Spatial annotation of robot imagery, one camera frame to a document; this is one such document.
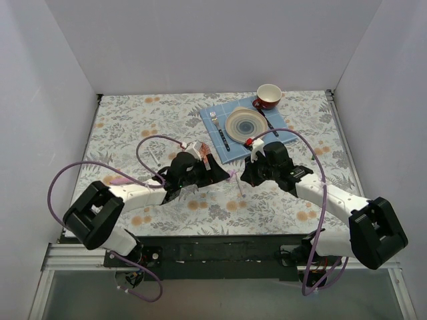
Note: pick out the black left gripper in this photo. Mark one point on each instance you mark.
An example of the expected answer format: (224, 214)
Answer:
(207, 169)

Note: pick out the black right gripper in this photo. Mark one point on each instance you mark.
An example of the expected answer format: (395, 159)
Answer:
(255, 170)

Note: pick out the white marker pen blue tip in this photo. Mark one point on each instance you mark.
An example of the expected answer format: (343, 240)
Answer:
(240, 187)

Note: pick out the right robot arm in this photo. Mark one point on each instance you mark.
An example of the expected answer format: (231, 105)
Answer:
(374, 233)

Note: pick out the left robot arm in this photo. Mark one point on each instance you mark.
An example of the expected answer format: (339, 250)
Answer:
(93, 216)

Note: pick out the purple pen cap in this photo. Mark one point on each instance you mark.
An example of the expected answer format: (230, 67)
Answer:
(231, 173)

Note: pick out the white marker pen green tip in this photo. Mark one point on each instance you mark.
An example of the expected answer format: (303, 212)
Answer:
(155, 158)

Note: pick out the pink pen on left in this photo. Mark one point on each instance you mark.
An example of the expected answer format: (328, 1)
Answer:
(119, 181)

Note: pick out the red patterned small bowl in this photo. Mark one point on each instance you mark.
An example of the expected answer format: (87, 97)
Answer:
(204, 151)

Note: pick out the beige plate with blue rings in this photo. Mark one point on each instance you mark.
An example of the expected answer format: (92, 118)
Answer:
(244, 123)

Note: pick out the red cup white inside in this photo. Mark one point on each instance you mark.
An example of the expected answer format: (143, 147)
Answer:
(268, 97)

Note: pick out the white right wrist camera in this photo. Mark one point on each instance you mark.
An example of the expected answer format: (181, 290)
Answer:
(256, 146)

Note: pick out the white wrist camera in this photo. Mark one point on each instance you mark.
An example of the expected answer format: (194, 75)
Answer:
(256, 146)
(193, 148)

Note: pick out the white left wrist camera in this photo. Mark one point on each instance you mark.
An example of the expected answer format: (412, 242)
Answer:
(193, 148)

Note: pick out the knife with dark handle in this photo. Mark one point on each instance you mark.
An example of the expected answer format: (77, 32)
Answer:
(268, 123)

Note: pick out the fork with dark handle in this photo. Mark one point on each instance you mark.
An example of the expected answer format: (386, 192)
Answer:
(216, 122)

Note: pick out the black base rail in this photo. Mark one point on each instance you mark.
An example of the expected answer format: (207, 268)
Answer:
(219, 256)

